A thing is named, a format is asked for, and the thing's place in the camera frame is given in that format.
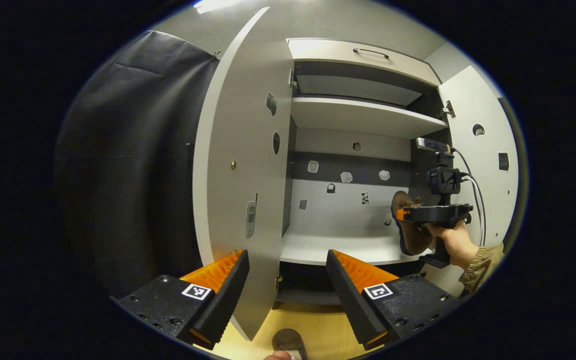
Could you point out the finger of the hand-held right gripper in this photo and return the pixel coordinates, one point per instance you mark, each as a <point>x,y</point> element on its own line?
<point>399,214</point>

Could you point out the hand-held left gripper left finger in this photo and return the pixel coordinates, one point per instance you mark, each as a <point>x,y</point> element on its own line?
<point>225,300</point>

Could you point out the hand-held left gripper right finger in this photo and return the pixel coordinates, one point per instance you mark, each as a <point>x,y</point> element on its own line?
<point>350,300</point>

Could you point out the brown fuzzy shoe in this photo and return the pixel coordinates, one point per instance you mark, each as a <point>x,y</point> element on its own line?
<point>289,340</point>
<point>410,240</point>

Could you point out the white shoe cabinet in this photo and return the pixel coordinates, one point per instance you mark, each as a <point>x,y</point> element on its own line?
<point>338,220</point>

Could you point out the metal door hinge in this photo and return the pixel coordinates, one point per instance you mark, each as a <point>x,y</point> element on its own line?
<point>292,80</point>
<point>448,110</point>

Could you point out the white cabinet drawer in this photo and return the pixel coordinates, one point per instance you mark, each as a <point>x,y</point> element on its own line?
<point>338,55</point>

